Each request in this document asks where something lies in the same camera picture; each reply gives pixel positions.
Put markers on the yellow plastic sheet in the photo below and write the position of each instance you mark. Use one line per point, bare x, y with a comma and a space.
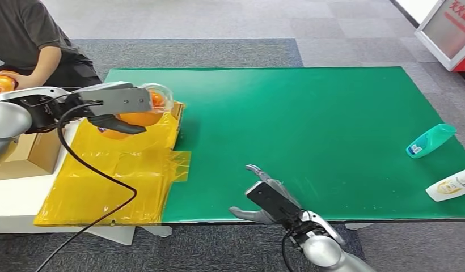
119, 180

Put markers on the person's forearm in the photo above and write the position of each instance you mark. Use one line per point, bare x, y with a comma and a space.
47, 62

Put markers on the small orange bottle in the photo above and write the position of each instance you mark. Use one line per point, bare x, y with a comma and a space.
1, 83

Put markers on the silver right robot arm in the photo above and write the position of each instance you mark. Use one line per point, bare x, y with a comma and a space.
326, 247

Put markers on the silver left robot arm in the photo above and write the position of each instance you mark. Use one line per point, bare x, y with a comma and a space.
11, 120

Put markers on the teal plastic bottle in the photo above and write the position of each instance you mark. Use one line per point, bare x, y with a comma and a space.
429, 140

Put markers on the white red sign board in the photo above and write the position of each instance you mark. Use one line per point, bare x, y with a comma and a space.
448, 30

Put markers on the white plastic bottle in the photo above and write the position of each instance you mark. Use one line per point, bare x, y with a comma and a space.
448, 186

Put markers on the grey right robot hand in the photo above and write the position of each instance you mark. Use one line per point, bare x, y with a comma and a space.
272, 201

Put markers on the green table mat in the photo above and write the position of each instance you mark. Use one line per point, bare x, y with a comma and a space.
292, 124

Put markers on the person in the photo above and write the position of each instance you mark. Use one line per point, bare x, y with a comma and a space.
18, 30

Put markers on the white table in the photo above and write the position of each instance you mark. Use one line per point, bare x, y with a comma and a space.
18, 199

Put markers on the person's hand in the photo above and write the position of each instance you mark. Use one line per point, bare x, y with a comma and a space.
20, 79

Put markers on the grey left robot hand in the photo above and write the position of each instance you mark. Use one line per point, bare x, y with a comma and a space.
116, 100

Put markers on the brown cardboard box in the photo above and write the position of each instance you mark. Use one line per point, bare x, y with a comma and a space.
33, 157

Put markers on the orange bottle with clear cap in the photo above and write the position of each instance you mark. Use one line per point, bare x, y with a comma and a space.
142, 118

